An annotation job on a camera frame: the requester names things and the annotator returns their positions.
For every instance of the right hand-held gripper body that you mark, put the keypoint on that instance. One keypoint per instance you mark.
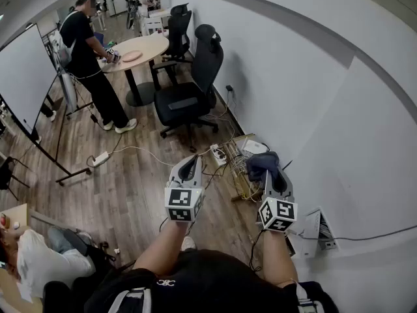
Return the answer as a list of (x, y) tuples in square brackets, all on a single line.
[(277, 214)]

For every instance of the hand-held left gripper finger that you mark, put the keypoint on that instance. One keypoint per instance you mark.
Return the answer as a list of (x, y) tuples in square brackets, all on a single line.
[(174, 171), (199, 174)]

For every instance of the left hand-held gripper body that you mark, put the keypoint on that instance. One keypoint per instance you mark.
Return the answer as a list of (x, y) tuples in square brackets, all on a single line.
[(177, 204)]

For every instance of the dark blue cloth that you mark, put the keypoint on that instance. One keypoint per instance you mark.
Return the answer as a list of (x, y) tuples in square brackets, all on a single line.
[(262, 165)]

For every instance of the person's left forearm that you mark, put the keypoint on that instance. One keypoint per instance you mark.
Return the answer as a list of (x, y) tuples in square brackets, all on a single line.
[(159, 246)]

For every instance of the person's right forearm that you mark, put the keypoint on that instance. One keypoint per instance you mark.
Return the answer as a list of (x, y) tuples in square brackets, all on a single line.
[(277, 259)]

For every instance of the white router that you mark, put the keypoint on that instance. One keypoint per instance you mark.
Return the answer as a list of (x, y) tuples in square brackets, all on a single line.
[(255, 146)]

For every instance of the white power strip with plugs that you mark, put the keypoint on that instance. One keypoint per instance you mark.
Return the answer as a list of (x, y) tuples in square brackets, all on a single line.
[(218, 154)]

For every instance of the person's white shoe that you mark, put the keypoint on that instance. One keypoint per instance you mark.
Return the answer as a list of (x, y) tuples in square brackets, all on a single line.
[(188, 243)]

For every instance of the white cardboard box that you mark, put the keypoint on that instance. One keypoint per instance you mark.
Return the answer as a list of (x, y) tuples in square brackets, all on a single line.
[(312, 233)]

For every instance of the black office chair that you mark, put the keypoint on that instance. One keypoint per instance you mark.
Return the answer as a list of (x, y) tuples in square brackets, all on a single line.
[(182, 104), (179, 28)]

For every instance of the small white power strip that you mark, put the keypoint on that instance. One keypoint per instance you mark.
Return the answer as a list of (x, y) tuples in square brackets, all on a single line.
[(100, 159)]

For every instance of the person's black shirt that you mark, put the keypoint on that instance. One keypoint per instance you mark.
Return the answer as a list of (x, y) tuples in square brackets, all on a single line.
[(211, 282)]

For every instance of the pink plate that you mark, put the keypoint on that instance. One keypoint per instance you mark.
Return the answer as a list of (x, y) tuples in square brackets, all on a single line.
[(131, 56)]

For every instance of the round wooden table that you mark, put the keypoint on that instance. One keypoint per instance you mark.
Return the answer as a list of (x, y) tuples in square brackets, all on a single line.
[(146, 47)]

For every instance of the black folding chair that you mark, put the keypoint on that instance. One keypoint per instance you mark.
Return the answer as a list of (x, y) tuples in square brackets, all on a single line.
[(6, 174)]

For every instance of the rolling whiteboard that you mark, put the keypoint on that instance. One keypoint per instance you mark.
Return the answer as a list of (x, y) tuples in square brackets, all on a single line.
[(23, 77)]

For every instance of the black wall adapter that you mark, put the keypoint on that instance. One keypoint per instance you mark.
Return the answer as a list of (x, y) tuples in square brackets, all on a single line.
[(229, 88)]

